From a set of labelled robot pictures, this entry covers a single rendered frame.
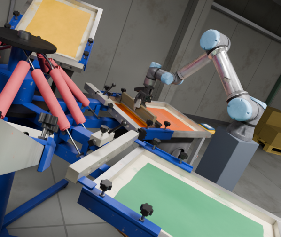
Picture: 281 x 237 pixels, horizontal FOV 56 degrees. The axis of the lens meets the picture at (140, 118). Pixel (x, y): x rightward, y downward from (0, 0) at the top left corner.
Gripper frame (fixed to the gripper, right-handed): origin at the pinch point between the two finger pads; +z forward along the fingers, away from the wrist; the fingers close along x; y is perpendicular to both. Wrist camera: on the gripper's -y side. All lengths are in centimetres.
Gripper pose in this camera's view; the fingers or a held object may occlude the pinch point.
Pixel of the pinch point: (136, 108)
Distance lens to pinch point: 191.7
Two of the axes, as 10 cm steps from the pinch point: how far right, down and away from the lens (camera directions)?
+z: -3.5, 8.8, 3.2
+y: 5.6, 4.7, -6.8
